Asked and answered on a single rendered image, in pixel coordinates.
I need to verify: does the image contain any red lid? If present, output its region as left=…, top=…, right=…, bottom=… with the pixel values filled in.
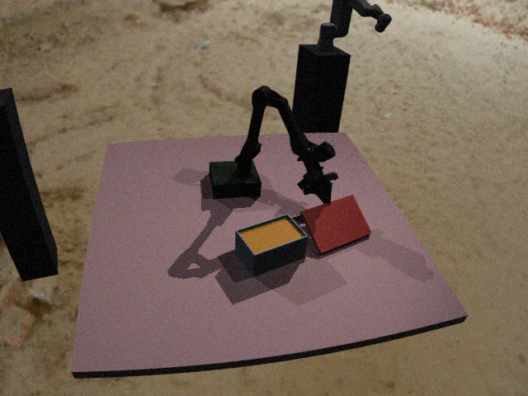
left=300, top=195, right=372, bottom=255

